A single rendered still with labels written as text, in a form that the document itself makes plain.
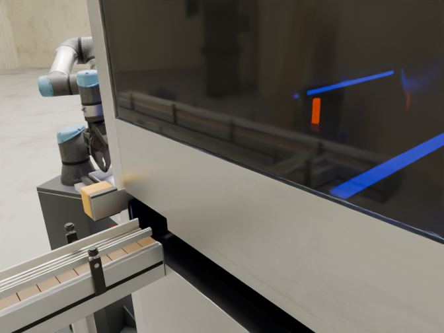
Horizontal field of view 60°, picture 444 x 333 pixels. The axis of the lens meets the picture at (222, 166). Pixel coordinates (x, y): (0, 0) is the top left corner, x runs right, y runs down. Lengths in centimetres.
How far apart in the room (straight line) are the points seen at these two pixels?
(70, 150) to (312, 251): 128
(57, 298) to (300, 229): 53
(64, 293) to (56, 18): 1255
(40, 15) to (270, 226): 1322
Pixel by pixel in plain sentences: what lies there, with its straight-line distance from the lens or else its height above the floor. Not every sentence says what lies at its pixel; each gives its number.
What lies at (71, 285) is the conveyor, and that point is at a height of 93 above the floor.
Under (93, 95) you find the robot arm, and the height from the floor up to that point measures 119.
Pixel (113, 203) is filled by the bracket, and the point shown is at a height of 100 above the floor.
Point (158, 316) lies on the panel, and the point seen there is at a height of 67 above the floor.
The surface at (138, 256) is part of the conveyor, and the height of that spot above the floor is 93.
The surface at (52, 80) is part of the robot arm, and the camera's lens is 152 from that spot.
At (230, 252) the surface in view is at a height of 103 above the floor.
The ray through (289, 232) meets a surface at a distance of 58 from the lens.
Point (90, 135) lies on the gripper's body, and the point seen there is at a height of 105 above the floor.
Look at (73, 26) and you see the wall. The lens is 1287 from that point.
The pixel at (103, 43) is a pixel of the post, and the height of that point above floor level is 138.
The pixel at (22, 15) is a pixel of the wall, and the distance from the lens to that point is 1418.
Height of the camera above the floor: 144
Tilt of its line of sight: 22 degrees down
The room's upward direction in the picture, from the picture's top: 2 degrees counter-clockwise
